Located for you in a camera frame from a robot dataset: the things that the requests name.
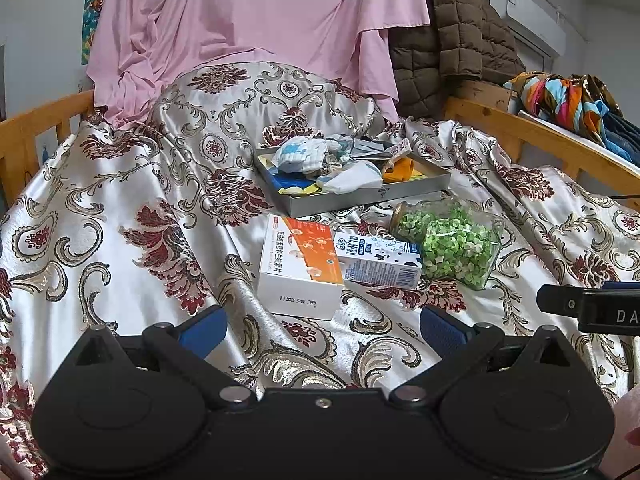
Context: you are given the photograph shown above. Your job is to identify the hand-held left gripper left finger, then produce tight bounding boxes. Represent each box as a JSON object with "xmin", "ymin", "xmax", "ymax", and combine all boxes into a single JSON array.
[{"xmin": 62, "ymin": 304, "xmax": 257, "ymax": 408}]

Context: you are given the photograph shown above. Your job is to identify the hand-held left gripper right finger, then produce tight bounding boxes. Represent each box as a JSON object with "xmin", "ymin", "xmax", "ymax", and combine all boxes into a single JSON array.
[{"xmin": 387, "ymin": 304, "xmax": 583, "ymax": 408}]

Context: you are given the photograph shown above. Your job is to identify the grey metal tray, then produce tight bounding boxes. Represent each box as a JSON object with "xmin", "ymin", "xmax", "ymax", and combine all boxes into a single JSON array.
[{"xmin": 253, "ymin": 137, "xmax": 452, "ymax": 219}]

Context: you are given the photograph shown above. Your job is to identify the white cloth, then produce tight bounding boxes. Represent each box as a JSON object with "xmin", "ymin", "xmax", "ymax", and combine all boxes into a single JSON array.
[{"xmin": 320, "ymin": 160, "xmax": 383, "ymax": 196}]

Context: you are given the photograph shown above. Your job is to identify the white blue plastic packet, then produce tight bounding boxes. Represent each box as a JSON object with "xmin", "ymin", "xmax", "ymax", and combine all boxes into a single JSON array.
[{"xmin": 310, "ymin": 170, "xmax": 343, "ymax": 195}]

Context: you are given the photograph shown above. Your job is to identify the white towel with blue print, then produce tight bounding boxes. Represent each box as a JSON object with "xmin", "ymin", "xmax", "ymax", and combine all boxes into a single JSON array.
[{"xmin": 272, "ymin": 136, "xmax": 333, "ymax": 173}]

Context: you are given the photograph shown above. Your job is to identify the glass jar of green stars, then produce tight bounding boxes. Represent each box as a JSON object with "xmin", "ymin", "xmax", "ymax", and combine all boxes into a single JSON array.
[{"xmin": 390, "ymin": 199, "xmax": 506, "ymax": 292}]

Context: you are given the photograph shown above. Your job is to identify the white milk carton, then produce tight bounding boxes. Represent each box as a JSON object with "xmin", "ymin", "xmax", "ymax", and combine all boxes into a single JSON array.
[{"xmin": 332, "ymin": 232, "xmax": 423, "ymax": 291}]

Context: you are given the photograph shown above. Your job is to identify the orange and white box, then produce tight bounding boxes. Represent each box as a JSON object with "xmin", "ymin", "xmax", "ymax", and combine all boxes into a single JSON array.
[{"xmin": 256, "ymin": 214, "xmax": 346, "ymax": 322}]

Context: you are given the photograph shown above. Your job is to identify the pale pink clothing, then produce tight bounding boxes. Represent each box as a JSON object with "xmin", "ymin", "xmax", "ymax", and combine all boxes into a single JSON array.
[{"xmin": 600, "ymin": 392, "xmax": 640, "ymax": 480}]

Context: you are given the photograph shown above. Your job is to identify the blue jeans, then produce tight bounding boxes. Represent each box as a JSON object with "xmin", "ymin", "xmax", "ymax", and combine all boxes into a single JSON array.
[{"xmin": 597, "ymin": 110, "xmax": 640, "ymax": 166}]

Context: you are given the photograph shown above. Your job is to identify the floral satin blanket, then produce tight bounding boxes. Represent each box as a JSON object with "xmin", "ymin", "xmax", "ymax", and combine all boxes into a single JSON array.
[{"xmin": 0, "ymin": 62, "xmax": 640, "ymax": 480}]

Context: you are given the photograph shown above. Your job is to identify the colourful printed cloth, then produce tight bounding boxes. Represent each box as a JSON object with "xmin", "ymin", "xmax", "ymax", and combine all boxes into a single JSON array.
[{"xmin": 265, "ymin": 160, "xmax": 436, "ymax": 201}]

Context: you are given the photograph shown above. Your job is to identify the white board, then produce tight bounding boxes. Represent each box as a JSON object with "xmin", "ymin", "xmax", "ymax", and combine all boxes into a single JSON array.
[{"xmin": 517, "ymin": 110, "xmax": 640, "ymax": 166}]

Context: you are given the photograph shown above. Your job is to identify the colourful patterned scarf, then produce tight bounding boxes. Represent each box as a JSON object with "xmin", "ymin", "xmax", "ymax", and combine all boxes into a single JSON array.
[{"xmin": 505, "ymin": 72, "xmax": 623, "ymax": 136}]

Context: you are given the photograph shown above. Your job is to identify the pale wooden board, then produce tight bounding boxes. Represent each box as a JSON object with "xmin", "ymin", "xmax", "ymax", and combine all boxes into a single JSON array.
[{"xmin": 452, "ymin": 80, "xmax": 518, "ymax": 113}]

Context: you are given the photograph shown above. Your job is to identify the white air conditioner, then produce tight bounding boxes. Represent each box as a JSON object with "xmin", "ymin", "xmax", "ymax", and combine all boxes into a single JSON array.
[{"xmin": 487, "ymin": 0, "xmax": 568, "ymax": 58}]

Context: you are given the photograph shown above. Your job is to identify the brown quilted jacket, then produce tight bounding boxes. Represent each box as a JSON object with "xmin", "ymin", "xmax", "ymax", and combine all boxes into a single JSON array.
[{"xmin": 387, "ymin": 0, "xmax": 526, "ymax": 121}]

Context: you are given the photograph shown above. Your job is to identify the pink bed sheet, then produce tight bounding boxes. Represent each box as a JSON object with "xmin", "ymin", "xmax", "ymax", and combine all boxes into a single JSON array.
[{"xmin": 85, "ymin": 0, "xmax": 432, "ymax": 128}]

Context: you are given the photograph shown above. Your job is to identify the wooden bed frame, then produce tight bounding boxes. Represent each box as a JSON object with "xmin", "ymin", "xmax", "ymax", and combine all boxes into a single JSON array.
[{"xmin": 0, "ymin": 90, "xmax": 640, "ymax": 201}]

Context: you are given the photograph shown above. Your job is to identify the colourful wall poster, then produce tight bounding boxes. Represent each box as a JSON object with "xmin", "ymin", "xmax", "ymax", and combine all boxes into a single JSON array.
[{"xmin": 81, "ymin": 0, "xmax": 112, "ymax": 66}]

